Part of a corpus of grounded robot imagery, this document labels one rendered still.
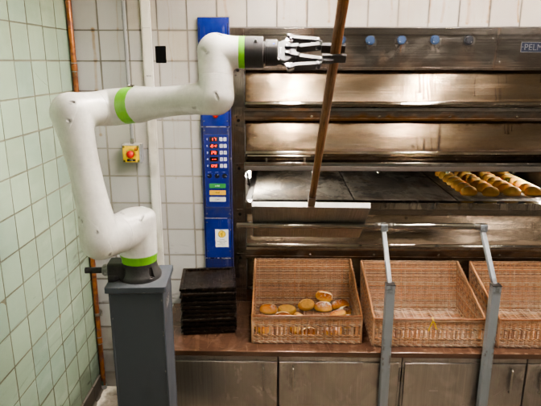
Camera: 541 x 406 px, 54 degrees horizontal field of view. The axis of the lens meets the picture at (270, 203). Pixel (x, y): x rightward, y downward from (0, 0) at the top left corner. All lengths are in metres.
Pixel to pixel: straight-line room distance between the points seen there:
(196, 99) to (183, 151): 1.37
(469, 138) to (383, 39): 0.70
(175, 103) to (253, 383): 1.59
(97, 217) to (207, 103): 0.50
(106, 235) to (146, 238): 0.17
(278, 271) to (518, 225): 1.36
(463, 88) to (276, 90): 0.97
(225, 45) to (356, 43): 1.40
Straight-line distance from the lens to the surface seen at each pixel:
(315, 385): 2.78
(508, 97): 3.07
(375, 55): 2.90
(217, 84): 1.55
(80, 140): 1.71
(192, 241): 3.05
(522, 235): 3.28
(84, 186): 1.72
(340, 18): 1.51
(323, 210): 2.49
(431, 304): 3.17
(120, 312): 1.93
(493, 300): 2.66
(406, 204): 3.03
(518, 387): 3.01
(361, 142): 2.90
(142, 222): 1.82
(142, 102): 1.71
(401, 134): 2.95
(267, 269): 3.04
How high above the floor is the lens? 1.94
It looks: 15 degrees down
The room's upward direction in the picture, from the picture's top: straight up
